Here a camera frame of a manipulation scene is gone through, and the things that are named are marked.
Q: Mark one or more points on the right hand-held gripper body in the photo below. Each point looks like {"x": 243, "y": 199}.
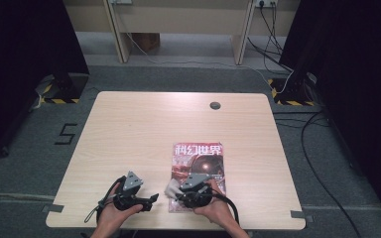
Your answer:
{"x": 195, "y": 191}

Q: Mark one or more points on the black curtain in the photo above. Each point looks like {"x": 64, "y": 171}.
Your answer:
{"x": 360, "y": 82}
{"x": 20, "y": 66}

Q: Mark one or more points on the grey tape piece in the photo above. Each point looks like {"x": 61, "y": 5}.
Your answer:
{"x": 299, "y": 214}
{"x": 54, "y": 208}

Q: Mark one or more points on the glossy magazine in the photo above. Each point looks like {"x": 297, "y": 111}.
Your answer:
{"x": 198, "y": 158}

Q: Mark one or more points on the person's right hand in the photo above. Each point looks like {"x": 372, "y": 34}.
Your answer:
{"x": 216, "y": 210}

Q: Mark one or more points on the white wall socket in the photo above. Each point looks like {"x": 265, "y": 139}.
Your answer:
{"x": 266, "y": 2}

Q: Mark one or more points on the black stand base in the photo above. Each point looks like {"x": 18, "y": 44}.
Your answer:
{"x": 67, "y": 87}
{"x": 291, "y": 92}

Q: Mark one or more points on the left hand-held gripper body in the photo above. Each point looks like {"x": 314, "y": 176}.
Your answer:
{"x": 133, "y": 182}

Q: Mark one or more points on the person's left hand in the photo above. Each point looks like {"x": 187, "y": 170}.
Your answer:
{"x": 110, "y": 218}

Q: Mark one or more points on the brown cardboard box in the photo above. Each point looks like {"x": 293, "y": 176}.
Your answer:
{"x": 147, "y": 40}

